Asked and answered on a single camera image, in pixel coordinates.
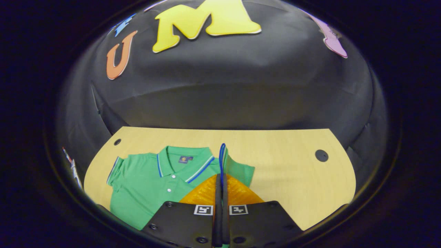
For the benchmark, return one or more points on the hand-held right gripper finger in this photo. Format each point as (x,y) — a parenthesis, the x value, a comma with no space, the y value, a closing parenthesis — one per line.
(218,213)
(226,220)

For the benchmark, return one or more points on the green T-shirt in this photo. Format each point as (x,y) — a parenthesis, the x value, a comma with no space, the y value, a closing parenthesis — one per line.
(144,186)

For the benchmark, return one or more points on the person's printed shirt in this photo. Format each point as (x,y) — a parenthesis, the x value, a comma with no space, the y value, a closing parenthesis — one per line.
(74,170)

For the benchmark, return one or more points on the black round table grommet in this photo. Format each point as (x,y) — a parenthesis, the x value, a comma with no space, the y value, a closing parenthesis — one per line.
(321,155)
(117,142)

